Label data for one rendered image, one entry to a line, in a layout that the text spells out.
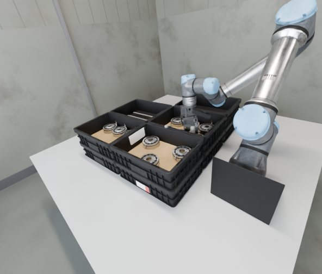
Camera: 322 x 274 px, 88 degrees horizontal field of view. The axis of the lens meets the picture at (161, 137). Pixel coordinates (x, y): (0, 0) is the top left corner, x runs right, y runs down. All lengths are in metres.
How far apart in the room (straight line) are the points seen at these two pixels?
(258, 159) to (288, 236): 0.30
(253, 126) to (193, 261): 0.52
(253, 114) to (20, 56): 2.34
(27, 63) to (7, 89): 0.36
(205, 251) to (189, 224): 0.11
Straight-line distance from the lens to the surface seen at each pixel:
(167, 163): 0.87
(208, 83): 0.84
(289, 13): 0.86
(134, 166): 0.84
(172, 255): 0.76
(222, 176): 0.79
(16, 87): 2.52
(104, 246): 0.84
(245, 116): 0.67
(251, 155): 0.78
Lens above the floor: 1.40
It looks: 32 degrees down
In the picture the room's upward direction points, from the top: 8 degrees counter-clockwise
